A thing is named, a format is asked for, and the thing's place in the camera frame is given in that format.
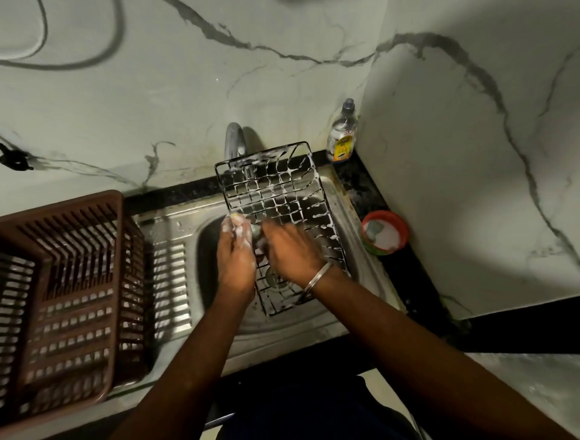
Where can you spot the person's left hand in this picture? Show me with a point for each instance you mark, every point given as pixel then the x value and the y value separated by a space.
pixel 235 263

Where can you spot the person's right hand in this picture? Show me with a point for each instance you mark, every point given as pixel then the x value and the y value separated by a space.
pixel 292 254

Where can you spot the black wire rack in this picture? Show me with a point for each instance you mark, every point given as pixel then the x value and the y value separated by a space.
pixel 281 190

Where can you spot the person's right forearm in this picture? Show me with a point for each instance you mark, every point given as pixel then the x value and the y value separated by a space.
pixel 430 358

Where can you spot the person's left forearm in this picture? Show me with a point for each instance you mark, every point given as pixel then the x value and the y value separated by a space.
pixel 181 376

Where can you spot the person's dark clothing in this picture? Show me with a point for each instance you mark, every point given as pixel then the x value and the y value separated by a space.
pixel 308 412

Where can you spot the stainless steel sink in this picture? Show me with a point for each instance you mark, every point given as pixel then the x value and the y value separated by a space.
pixel 181 235

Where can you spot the orange round container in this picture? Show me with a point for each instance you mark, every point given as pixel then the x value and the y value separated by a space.
pixel 385 233

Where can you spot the chrome faucet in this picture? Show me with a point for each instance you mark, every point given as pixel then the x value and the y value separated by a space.
pixel 233 140

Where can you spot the clear dish soap bottle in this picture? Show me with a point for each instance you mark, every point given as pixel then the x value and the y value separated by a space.
pixel 343 136

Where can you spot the brown plastic dish basket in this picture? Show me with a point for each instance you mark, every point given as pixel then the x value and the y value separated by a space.
pixel 63 281

